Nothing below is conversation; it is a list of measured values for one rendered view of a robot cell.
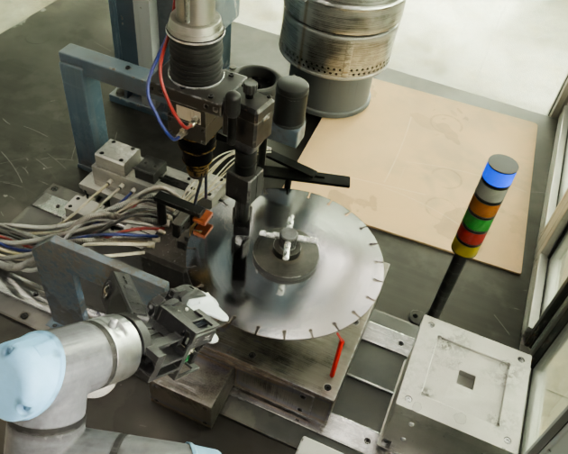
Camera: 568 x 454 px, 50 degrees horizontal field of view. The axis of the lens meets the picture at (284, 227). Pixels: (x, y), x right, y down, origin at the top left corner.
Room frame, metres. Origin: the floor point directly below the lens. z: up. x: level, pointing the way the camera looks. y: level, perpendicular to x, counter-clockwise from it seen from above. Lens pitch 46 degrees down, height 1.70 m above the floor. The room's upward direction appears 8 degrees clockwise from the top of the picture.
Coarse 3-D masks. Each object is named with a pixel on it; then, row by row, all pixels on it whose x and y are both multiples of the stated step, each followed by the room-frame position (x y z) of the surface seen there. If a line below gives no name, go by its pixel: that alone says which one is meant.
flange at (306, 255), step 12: (276, 228) 0.72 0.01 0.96; (264, 240) 0.69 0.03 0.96; (276, 240) 0.68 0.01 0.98; (252, 252) 0.66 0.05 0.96; (264, 252) 0.66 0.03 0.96; (276, 252) 0.65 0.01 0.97; (300, 252) 0.67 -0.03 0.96; (312, 252) 0.67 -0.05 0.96; (264, 264) 0.63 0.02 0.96; (276, 264) 0.64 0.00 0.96; (288, 264) 0.64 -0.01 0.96; (300, 264) 0.64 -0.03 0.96; (312, 264) 0.65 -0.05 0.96; (276, 276) 0.61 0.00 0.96; (288, 276) 0.62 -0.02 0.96; (300, 276) 0.62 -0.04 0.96
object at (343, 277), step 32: (288, 192) 0.82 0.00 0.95; (224, 224) 0.72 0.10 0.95; (256, 224) 0.73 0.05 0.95; (320, 224) 0.75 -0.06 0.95; (352, 224) 0.76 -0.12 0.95; (192, 256) 0.64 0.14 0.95; (224, 256) 0.65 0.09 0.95; (320, 256) 0.68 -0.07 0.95; (352, 256) 0.68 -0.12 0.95; (224, 288) 0.58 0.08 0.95; (256, 288) 0.59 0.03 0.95; (288, 288) 0.60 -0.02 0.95; (320, 288) 0.61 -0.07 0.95; (352, 288) 0.62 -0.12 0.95; (256, 320) 0.53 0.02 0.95; (288, 320) 0.54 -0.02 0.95; (320, 320) 0.55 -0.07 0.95; (352, 320) 0.55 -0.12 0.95
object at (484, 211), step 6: (474, 192) 0.72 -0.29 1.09; (474, 198) 0.71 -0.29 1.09; (474, 204) 0.71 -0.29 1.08; (480, 204) 0.70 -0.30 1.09; (486, 204) 0.70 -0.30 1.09; (492, 204) 0.70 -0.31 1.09; (498, 204) 0.70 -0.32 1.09; (474, 210) 0.71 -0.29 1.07; (480, 210) 0.70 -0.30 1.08; (486, 210) 0.70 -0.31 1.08; (492, 210) 0.70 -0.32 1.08; (498, 210) 0.71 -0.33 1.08; (480, 216) 0.70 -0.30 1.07; (486, 216) 0.70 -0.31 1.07; (492, 216) 0.70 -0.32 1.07
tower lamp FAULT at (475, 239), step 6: (462, 222) 0.72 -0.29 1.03; (462, 228) 0.71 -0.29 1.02; (462, 234) 0.71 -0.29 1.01; (468, 234) 0.70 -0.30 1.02; (474, 234) 0.70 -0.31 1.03; (480, 234) 0.70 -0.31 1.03; (462, 240) 0.70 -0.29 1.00; (468, 240) 0.70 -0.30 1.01; (474, 240) 0.70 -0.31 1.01; (480, 240) 0.70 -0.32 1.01
